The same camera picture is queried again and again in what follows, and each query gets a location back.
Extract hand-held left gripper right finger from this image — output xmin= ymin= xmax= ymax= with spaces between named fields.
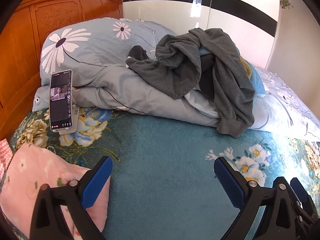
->
xmin=214 ymin=156 xmax=299 ymax=240

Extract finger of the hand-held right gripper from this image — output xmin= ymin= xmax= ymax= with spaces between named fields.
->
xmin=290 ymin=177 xmax=320 ymax=240

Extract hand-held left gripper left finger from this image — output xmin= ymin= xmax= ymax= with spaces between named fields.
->
xmin=30 ymin=156 xmax=113 ymax=240

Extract grey sweatshirt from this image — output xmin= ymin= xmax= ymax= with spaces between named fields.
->
xmin=126 ymin=28 xmax=255 ymax=138

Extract white phone stand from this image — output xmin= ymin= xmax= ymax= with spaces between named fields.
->
xmin=59 ymin=87 xmax=80 ymax=133

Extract teal floral blanket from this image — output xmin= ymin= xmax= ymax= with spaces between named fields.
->
xmin=10 ymin=105 xmax=320 ymax=240

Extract pink fleece cloth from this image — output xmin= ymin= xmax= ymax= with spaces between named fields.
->
xmin=0 ymin=144 xmax=111 ymax=239

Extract smartphone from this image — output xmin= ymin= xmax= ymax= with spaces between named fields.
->
xmin=49 ymin=69 xmax=73 ymax=131

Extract pink checkered cloth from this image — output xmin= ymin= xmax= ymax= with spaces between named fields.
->
xmin=0 ymin=139 xmax=13 ymax=180

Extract light blue pillow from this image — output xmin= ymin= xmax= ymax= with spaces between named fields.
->
xmin=32 ymin=86 xmax=52 ymax=112

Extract white floral bedsheet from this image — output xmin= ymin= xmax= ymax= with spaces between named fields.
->
xmin=250 ymin=65 xmax=320 ymax=140

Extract blue garment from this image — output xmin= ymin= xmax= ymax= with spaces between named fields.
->
xmin=200 ymin=45 xmax=267 ymax=95

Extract dark grey garment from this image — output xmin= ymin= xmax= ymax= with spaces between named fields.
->
xmin=199 ymin=55 xmax=217 ymax=98

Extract yellow garment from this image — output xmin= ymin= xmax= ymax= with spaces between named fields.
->
xmin=239 ymin=55 xmax=252 ymax=78

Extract daisy print grey-blue quilt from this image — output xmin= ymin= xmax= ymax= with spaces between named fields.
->
xmin=40 ymin=17 xmax=309 ymax=133

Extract wooden headboard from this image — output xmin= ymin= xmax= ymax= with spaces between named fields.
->
xmin=0 ymin=0 xmax=124 ymax=140

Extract white wardrobe with black stripe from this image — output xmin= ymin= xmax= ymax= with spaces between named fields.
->
xmin=122 ymin=0 xmax=280 ymax=40

